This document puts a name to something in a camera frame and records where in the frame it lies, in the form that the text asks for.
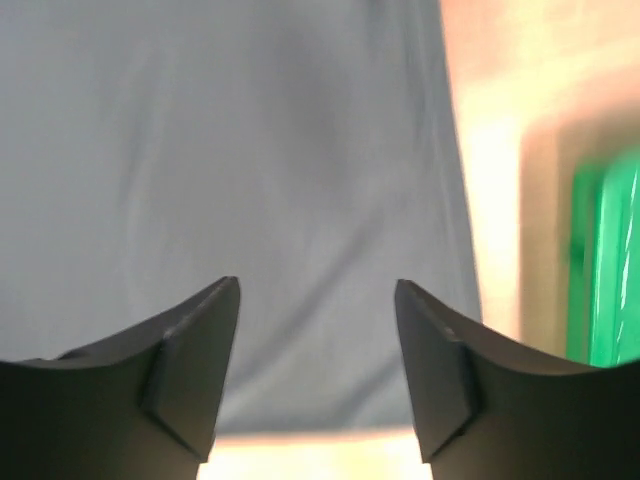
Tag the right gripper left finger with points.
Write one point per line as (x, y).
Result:
(139, 404)

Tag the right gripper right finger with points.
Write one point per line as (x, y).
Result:
(488, 407)

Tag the grey t shirt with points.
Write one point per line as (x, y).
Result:
(306, 147)

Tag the green plastic tray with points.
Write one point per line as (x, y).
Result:
(603, 291)

